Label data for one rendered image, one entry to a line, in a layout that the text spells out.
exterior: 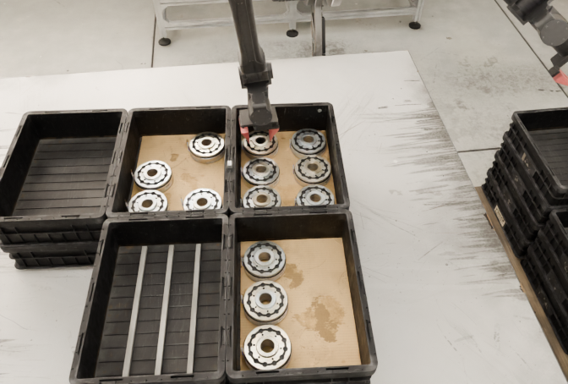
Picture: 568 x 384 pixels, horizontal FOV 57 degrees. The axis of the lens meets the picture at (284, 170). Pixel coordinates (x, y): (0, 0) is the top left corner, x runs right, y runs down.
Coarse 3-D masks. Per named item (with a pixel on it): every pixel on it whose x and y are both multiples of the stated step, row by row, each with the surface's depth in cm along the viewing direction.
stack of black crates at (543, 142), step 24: (528, 120) 205; (552, 120) 207; (504, 144) 212; (528, 144) 192; (552, 144) 205; (504, 168) 212; (528, 168) 195; (552, 168) 196; (504, 192) 215; (528, 192) 197; (552, 192) 182; (504, 216) 217; (528, 216) 197; (528, 240) 201
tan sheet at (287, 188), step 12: (288, 132) 160; (324, 132) 160; (288, 144) 156; (276, 156) 153; (288, 156) 153; (324, 156) 153; (288, 168) 150; (288, 180) 147; (288, 192) 144; (288, 204) 141
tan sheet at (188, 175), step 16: (144, 144) 156; (160, 144) 156; (176, 144) 156; (144, 160) 151; (160, 160) 152; (176, 160) 152; (192, 160) 152; (224, 160) 152; (176, 176) 147; (192, 176) 147; (208, 176) 147; (176, 192) 143; (176, 208) 140
